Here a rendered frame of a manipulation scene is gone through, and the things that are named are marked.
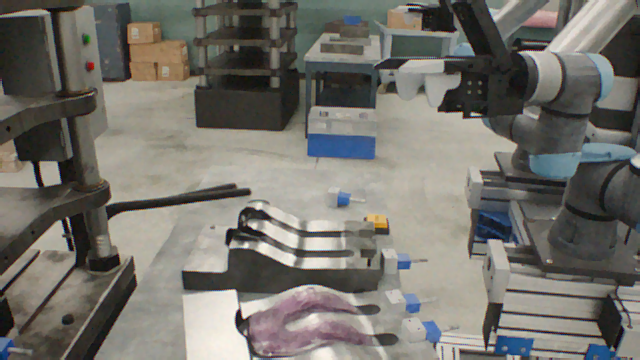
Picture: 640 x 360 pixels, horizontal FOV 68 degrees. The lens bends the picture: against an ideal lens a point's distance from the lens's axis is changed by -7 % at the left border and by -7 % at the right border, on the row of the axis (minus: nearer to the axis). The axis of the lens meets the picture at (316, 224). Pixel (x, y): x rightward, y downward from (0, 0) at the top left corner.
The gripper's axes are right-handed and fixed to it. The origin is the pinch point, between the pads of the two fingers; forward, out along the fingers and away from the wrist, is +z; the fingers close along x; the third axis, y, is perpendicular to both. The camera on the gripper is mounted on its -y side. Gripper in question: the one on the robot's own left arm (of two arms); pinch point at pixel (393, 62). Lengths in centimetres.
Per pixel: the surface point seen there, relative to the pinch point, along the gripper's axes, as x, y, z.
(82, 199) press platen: 71, 33, 52
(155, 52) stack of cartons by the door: 733, 4, 39
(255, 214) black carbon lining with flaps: 69, 42, 8
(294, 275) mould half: 51, 53, 2
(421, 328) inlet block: 21, 55, -18
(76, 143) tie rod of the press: 73, 19, 52
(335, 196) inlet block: 98, 49, -24
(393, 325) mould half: 27, 57, -14
